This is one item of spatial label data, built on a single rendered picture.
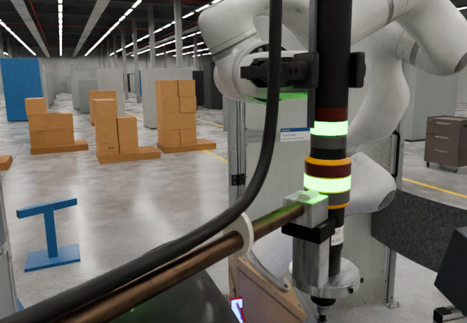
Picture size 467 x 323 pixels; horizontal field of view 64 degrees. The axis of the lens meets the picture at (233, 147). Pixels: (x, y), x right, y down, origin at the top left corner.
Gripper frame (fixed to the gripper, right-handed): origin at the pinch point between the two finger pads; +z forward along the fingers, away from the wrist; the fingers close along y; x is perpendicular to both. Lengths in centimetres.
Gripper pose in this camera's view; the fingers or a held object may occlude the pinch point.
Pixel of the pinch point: (327, 70)
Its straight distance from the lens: 36.3
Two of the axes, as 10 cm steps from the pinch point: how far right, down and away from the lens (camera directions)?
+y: -9.7, 0.6, -2.5
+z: 2.6, 1.7, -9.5
